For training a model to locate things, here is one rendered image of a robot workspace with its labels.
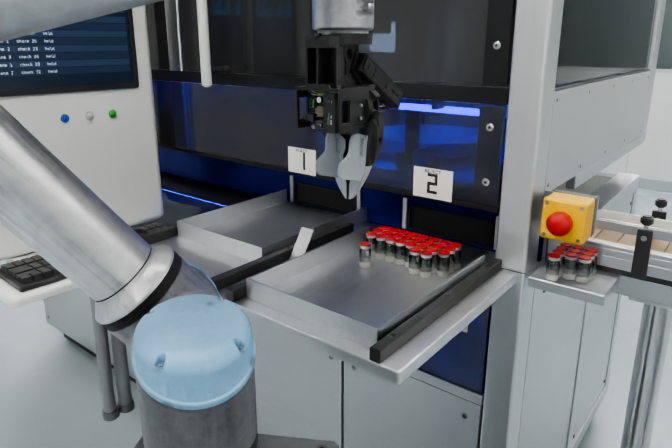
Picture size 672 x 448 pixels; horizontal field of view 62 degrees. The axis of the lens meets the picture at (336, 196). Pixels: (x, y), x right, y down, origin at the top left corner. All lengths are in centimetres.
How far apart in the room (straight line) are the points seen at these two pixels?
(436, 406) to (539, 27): 79
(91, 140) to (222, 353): 103
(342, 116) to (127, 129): 96
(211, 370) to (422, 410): 83
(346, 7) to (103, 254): 38
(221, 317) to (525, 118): 63
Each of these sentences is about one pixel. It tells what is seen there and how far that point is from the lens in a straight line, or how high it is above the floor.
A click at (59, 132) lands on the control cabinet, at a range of 148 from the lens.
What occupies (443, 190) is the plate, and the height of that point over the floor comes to 101.
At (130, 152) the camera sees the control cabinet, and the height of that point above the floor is 100.
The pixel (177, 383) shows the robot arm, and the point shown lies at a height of 99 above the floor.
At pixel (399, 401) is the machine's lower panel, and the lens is 134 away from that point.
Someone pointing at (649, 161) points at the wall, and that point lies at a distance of 569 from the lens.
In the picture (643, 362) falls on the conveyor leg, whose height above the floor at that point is 70.
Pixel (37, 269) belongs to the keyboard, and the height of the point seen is 83.
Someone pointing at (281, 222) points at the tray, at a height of 88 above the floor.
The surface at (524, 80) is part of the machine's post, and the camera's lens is 100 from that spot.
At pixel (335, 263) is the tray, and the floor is 88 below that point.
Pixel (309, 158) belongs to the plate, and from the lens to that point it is 127.
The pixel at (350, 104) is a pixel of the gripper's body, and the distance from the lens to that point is 67.
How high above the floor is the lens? 129
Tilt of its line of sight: 16 degrees down
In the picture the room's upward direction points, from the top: straight up
